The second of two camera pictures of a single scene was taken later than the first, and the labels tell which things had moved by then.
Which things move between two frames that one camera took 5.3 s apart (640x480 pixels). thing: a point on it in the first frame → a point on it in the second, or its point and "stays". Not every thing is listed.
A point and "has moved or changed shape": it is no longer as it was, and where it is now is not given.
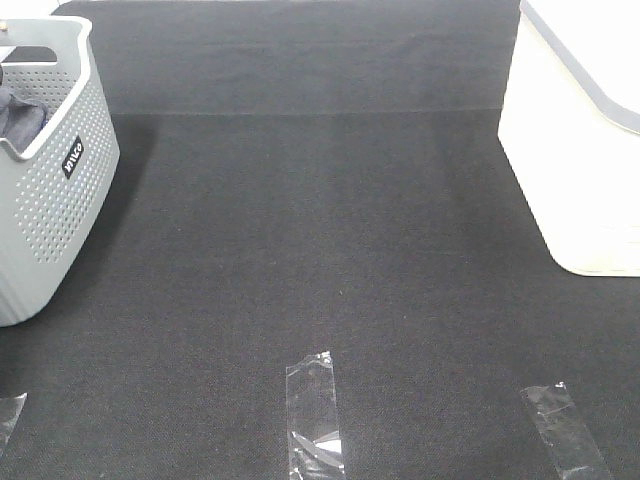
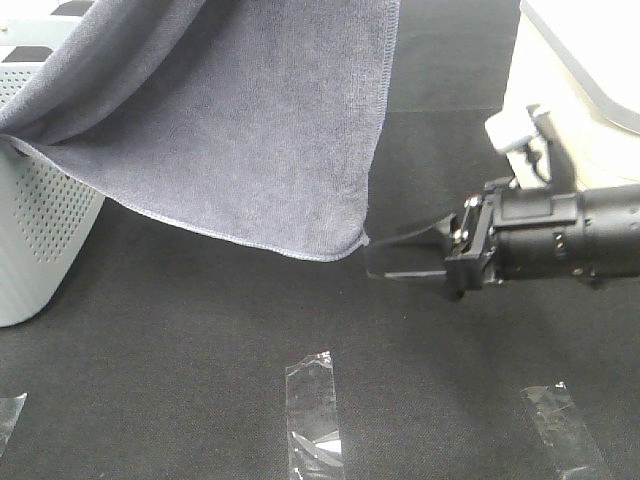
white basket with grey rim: x=570 y=128 stays
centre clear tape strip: x=313 y=442 stays
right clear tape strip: x=574 y=449 stays
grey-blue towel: x=21 y=121 has moved or changed shape
